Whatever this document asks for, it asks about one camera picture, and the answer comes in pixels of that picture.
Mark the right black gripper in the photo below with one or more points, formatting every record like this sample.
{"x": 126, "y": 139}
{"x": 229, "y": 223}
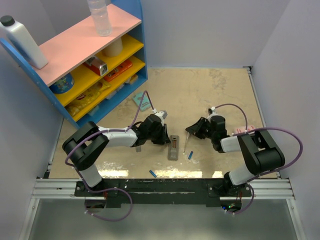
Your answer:
{"x": 196, "y": 128}

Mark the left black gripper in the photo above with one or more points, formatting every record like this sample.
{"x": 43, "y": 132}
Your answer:
{"x": 164, "y": 138}

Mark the clear handled screwdriver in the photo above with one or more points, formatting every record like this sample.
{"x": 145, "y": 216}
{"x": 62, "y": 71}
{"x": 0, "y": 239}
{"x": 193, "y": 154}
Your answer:
{"x": 186, "y": 142}

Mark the grey remote control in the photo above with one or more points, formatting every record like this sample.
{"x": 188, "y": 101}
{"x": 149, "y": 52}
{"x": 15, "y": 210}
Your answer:
{"x": 173, "y": 148}

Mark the blue battery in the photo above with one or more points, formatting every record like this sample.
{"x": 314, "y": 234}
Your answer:
{"x": 190, "y": 155}
{"x": 152, "y": 173}

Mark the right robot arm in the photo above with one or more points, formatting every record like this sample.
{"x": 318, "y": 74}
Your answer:
{"x": 259, "y": 150}

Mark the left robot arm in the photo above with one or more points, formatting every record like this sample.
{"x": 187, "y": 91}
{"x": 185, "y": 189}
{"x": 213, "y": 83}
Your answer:
{"x": 87, "y": 143}

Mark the pink snack packet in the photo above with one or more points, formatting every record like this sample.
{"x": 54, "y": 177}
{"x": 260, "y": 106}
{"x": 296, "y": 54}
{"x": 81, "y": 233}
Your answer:
{"x": 242, "y": 129}

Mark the teal card box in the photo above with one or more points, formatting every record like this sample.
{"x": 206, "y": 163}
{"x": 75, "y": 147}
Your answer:
{"x": 142, "y": 101}

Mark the white sponge on shelf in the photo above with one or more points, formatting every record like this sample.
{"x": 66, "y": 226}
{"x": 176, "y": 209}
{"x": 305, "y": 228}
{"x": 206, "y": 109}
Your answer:
{"x": 131, "y": 79}

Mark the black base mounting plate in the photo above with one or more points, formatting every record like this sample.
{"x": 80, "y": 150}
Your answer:
{"x": 162, "y": 191}

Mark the orange flat box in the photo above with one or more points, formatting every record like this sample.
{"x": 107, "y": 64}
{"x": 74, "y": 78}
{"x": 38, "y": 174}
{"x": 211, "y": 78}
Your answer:
{"x": 120, "y": 69}

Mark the yellow chips bag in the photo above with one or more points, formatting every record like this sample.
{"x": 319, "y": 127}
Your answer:
{"x": 87, "y": 97}

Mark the red silver snack box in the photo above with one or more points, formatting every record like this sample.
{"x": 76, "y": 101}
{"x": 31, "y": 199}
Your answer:
{"x": 96, "y": 65}

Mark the blue wooden shelf unit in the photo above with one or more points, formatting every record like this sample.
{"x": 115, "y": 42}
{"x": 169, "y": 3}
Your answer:
{"x": 67, "y": 51}

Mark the beige paper cup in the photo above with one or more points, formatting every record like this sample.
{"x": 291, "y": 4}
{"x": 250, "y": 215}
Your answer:
{"x": 113, "y": 49}

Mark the blue round tin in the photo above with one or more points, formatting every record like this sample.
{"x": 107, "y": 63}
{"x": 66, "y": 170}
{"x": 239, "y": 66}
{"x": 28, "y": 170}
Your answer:
{"x": 63, "y": 85}

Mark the clear plastic water bottle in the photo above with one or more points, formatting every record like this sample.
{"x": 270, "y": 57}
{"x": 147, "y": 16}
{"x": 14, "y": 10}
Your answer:
{"x": 99, "y": 13}

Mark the white bottle black cap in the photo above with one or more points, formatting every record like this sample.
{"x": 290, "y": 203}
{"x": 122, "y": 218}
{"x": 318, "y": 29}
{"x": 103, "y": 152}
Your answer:
{"x": 22, "y": 40}

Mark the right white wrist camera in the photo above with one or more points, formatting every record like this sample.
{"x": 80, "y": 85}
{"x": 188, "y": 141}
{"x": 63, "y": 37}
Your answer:
{"x": 212, "y": 111}

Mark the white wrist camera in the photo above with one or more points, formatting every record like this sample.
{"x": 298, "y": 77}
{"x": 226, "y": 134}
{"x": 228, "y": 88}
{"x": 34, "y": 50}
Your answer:
{"x": 162, "y": 114}
{"x": 212, "y": 111}

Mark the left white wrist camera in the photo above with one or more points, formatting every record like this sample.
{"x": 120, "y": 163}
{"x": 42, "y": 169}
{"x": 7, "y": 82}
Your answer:
{"x": 162, "y": 114}

